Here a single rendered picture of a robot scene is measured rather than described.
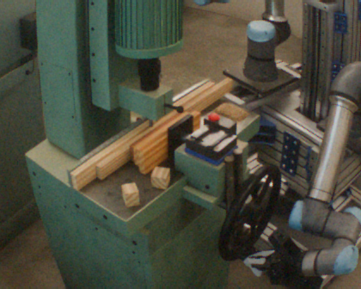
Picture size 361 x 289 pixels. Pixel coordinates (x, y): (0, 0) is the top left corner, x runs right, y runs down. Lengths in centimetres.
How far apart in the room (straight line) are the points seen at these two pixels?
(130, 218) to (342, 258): 54
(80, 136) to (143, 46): 41
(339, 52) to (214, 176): 84
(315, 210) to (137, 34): 61
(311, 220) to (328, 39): 82
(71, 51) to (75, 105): 18
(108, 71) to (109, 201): 34
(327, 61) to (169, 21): 80
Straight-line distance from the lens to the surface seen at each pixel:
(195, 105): 154
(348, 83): 123
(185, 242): 149
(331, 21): 177
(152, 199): 126
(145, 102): 134
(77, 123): 148
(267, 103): 200
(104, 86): 138
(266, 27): 193
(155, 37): 120
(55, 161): 159
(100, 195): 128
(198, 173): 129
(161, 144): 133
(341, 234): 117
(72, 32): 134
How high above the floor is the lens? 172
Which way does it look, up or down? 35 degrees down
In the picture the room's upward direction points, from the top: 1 degrees counter-clockwise
